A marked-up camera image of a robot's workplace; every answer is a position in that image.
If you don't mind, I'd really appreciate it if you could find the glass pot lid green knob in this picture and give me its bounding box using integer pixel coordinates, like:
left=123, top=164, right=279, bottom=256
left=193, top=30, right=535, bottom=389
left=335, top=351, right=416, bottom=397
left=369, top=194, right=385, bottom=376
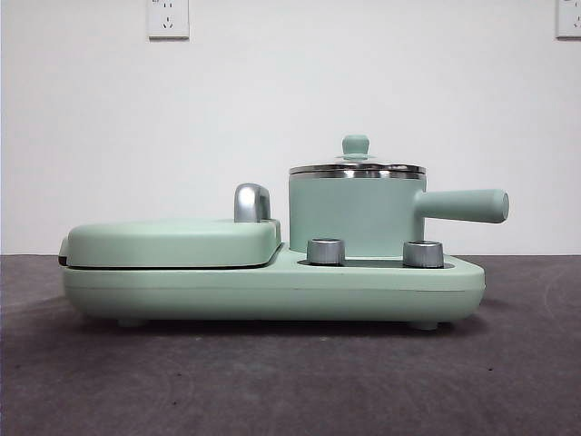
left=288, top=134, right=428, bottom=177

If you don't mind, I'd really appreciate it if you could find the silver control knob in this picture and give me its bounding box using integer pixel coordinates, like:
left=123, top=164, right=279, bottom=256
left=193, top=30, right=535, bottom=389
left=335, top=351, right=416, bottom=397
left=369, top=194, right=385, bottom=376
left=402, top=239, right=445, bottom=268
left=306, top=236, right=347, bottom=265

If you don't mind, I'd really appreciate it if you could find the green breakfast machine base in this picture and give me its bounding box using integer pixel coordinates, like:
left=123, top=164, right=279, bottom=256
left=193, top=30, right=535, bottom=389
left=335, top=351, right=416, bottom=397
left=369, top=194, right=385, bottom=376
left=60, top=240, right=486, bottom=329

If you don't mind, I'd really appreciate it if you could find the green pot with side handle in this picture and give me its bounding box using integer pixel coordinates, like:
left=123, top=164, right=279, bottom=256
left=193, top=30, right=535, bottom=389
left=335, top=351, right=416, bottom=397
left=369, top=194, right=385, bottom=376
left=288, top=170, right=510, bottom=255

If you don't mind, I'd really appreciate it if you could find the green griddle lid chrome handle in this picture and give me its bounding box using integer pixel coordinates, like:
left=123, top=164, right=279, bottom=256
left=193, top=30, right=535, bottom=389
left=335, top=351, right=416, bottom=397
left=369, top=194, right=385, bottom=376
left=58, top=182, right=282, bottom=270

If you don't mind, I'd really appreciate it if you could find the white wall socket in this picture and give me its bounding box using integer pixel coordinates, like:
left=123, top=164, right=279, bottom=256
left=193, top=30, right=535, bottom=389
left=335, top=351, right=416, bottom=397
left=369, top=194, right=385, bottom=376
left=555, top=0, right=581, bottom=39
left=146, top=0, right=191, bottom=40

